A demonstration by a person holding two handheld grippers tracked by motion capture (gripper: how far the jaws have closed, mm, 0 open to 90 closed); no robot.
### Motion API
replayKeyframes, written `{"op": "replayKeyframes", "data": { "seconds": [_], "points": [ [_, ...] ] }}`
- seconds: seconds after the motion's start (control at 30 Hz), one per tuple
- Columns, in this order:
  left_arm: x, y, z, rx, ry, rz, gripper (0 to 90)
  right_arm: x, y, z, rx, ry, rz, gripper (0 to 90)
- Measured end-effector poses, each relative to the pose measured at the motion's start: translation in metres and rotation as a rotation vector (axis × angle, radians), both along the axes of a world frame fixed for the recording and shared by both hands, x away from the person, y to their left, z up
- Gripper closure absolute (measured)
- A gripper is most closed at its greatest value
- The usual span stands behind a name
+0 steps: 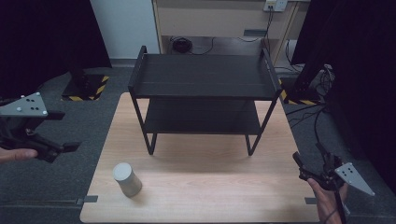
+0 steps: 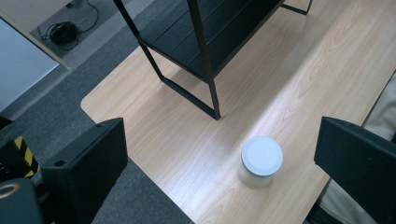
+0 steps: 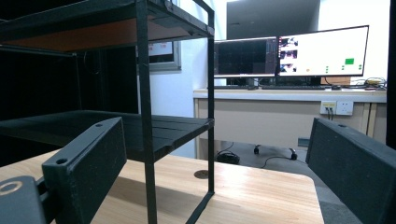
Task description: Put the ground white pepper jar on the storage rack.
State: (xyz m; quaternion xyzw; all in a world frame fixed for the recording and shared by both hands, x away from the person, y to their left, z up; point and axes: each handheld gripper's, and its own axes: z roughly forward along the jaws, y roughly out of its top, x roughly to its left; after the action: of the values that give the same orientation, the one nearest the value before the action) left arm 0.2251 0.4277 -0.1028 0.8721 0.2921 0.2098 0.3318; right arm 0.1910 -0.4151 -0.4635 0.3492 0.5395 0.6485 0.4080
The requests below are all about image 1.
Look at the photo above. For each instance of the grey cylinder can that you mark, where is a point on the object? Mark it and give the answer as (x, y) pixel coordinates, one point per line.
(127, 179)

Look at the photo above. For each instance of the black two-tier shelf rack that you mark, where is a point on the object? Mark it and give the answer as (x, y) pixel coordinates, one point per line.
(204, 77)

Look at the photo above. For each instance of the person's right hand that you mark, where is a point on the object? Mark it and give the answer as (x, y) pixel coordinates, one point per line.
(327, 202)

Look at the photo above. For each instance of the white wall socket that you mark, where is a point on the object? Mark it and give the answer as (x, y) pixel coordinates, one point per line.
(275, 5)

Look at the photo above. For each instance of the stand base with hazard tape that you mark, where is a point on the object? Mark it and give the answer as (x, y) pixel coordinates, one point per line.
(85, 88)
(300, 98)

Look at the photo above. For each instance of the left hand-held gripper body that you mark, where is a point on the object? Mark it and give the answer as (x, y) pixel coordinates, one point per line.
(25, 107)

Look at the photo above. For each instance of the person's left hand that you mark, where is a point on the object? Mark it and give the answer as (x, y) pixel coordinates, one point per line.
(17, 154)

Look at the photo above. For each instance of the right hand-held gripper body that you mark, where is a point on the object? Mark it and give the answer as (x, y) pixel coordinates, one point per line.
(342, 175)

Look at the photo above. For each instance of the black curtain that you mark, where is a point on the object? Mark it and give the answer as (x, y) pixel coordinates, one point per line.
(46, 40)
(358, 77)

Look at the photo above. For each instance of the grey tape strip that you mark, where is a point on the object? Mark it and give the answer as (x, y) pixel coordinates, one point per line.
(310, 201)
(87, 199)

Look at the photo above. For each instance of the grey tape patch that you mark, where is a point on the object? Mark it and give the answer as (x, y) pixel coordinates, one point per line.
(255, 32)

